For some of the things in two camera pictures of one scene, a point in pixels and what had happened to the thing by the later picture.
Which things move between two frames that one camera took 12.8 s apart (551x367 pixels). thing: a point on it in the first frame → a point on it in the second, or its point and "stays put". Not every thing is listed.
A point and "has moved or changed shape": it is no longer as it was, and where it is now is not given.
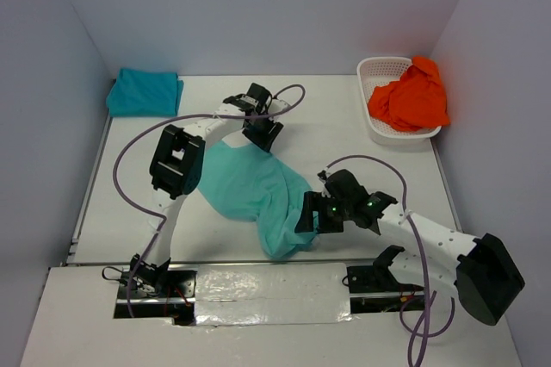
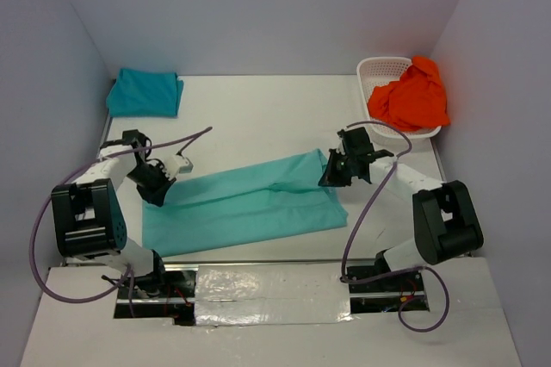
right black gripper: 312,201 → 330,177
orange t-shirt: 414,102 stays put
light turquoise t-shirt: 251,184 has moved or changed shape
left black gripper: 264,139 → 156,196
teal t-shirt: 145,94 stays put
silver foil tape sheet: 272,294 stays put
